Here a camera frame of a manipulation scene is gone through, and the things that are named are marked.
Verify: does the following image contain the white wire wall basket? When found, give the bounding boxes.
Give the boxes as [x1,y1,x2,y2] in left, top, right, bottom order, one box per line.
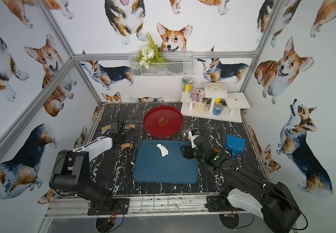
[128,51,194,77]

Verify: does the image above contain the artificial green white flowers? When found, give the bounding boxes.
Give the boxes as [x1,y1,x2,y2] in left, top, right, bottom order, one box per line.
[135,32,166,69]

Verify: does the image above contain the yellow sunflower seed can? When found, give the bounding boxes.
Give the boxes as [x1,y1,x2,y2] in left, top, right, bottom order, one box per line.
[182,76,194,93]

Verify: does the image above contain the teal plastic tray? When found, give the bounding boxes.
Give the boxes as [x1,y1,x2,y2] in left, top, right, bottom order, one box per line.
[133,140,199,184]

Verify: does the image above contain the light blue hand brush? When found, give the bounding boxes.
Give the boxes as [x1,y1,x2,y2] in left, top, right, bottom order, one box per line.
[101,125,111,133]

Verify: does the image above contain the white dough piece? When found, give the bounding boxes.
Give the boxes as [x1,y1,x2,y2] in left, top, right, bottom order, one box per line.
[156,144,169,157]

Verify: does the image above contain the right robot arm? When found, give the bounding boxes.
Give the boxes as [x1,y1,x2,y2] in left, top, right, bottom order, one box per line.
[180,136,302,233]

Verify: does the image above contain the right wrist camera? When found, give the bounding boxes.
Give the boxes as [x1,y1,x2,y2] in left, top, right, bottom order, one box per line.
[188,131,199,149]

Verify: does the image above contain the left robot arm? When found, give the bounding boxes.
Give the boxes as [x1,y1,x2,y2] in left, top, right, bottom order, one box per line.
[49,121,136,208]

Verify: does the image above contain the white tiered shelf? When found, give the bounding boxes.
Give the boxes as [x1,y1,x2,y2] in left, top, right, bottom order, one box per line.
[181,82,250,123]

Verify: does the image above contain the wooden double roller pin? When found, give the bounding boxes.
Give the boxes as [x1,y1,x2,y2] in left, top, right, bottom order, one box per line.
[120,124,136,149]

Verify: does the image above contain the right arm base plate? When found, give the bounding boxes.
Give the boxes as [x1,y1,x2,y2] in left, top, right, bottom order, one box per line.
[205,196,235,212]

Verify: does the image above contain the red round tray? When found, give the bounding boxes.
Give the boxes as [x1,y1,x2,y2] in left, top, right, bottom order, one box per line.
[143,105,183,137]

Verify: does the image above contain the pink flower decoration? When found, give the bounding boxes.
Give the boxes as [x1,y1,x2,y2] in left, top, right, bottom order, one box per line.
[190,88,205,103]

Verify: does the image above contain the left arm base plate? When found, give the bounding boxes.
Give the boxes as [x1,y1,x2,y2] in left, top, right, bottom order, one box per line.
[87,198,130,216]

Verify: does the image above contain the blue can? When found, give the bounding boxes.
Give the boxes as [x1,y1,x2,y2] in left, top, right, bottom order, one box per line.
[212,103,223,116]

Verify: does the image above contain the round metal cutter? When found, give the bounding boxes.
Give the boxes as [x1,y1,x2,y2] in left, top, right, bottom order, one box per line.
[178,131,188,140]

